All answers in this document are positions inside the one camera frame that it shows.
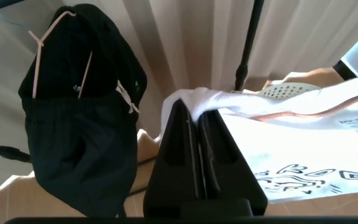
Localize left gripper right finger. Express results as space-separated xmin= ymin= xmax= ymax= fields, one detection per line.
xmin=196 ymin=109 xmax=269 ymax=218

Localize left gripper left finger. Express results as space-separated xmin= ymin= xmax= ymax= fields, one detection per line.
xmin=142 ymin=98 xmax=206 ymax=219

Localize white garment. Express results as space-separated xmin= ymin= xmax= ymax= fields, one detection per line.
xmin=159 ymin=73 xmax=358 ymax=205

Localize black shorts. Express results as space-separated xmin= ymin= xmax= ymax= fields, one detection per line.
xmin=17 ymin=3 xmax=149 ymax=218

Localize pink clothes hanger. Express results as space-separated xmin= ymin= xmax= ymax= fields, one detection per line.
xmin=27 ymin=10 xmax=94 ymax=100
xmin=249 ymin=90 xmax=358 ymax=123

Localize white laundry basket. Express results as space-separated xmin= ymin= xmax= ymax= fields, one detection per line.
xmin=256 ymin=82 xmax=323 ymax=101

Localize black clothes rack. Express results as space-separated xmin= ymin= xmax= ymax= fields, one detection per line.
xmin=0 ymin=0 xmax=265 ymax=197

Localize beige curtain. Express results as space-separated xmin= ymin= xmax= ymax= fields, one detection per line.
xmin=0 ymin=0 xmax=358 ymax=194

